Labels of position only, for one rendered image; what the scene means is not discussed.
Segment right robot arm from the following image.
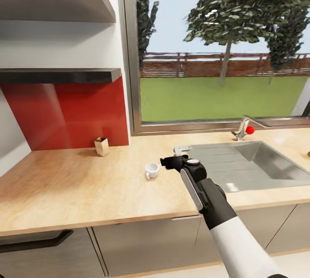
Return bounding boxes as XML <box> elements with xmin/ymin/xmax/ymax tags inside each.
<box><xmin>161</xmin><ymin>144</ymin><xmax>287</xmax><ymax>278</ymax></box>

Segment coffee cup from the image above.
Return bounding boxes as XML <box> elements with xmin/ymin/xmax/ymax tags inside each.
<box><xmin>145</xmin><ymin>163</ymin><xmax>159</xmax><ymax>179</ymax></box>

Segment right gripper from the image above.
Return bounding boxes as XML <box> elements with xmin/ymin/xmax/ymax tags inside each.
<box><xmin>161</xmin><ymin>154</ymin><xmax>189</xmax><ymax>170</ymax></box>

